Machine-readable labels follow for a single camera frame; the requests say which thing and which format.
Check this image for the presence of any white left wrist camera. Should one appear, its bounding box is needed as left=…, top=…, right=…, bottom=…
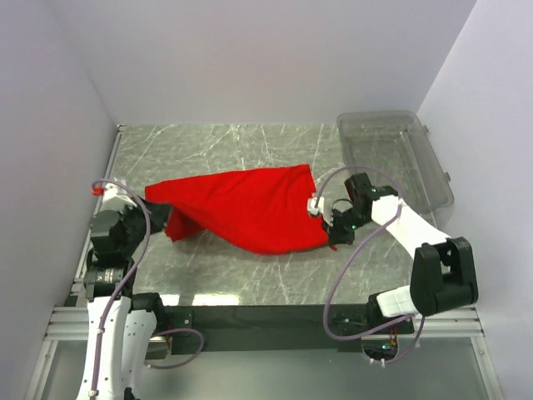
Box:
left=92, top=183, right=137, bottom=212

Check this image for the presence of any aluminium front frame rail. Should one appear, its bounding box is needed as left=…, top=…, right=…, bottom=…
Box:
left=44, top=307, right=485, bottom=341

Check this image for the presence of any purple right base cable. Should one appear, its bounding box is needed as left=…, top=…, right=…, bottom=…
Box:
left=368, top=314, right=426, bottom=367

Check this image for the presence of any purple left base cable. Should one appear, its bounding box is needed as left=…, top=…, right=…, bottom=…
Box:
left=141, top=327, right=205, bottom=370

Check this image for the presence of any red t shirt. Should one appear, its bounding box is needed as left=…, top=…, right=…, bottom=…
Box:
left=144, top=164, right=327, bottom=255

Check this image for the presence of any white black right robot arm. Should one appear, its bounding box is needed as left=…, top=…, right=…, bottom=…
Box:
left=307, top=173, right=479, bottom=333

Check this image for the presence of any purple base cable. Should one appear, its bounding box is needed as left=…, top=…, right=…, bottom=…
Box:
left=141, top=327, right=205, bottom=370
left=368, top=314, right=426, bottom=367

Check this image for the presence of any clear plastic storage bin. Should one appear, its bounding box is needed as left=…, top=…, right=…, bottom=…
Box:
left=336, top=110, right=454, bottom=215

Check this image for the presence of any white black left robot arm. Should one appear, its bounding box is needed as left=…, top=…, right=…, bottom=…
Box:
left=77, top=202, right=172, bottom=399

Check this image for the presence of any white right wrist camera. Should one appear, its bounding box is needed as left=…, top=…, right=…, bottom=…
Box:
left=306, top=197, right=325, bottom=218

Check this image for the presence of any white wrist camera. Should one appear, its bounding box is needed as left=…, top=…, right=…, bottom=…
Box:
left=306, top=197, right=325, bottom=218
left=92, top=183, right=137, bottom=212

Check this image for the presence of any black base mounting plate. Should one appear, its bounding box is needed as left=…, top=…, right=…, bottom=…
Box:
left=165, top=304, right=414, bottom=352

